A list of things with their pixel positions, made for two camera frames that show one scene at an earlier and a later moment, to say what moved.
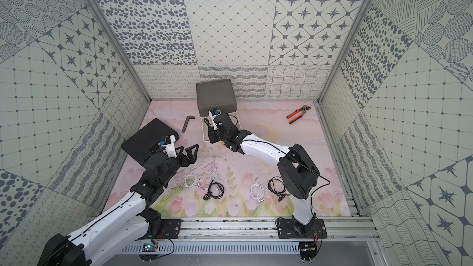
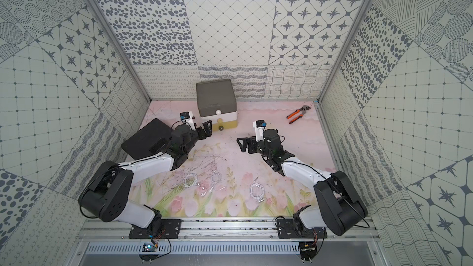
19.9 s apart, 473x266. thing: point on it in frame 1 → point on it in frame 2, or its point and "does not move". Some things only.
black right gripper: x=211 y=132 → x=251 y=141
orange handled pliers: x=303 y=108 does not move
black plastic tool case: x=146 y=138 does not move
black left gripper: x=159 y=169 → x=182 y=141
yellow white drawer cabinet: x=216 y=94 does not move
